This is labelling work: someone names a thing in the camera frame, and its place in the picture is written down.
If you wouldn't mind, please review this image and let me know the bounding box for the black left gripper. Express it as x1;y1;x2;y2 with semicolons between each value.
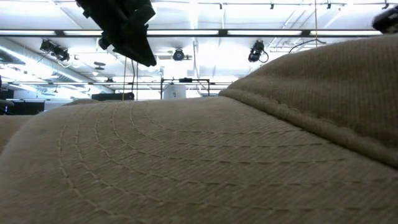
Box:
75;0;157;68

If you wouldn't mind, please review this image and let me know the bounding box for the white cylinder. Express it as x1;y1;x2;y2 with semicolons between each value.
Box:
162;84;187;101

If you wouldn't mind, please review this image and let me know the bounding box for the black ceiling spotlight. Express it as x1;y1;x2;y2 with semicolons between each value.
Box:
172;48;185;62
248;40;269;63
39;39;72;63

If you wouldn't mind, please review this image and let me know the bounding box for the distant black metal frame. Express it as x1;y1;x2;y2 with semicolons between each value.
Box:
160;77;211;101

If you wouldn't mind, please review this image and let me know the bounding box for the black aluminium rig frame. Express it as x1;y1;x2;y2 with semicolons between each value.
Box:
0;29;384;39

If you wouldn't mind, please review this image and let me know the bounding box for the tan baseball cap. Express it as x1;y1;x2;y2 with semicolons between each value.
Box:
0;114;33;154
0;33;398;224

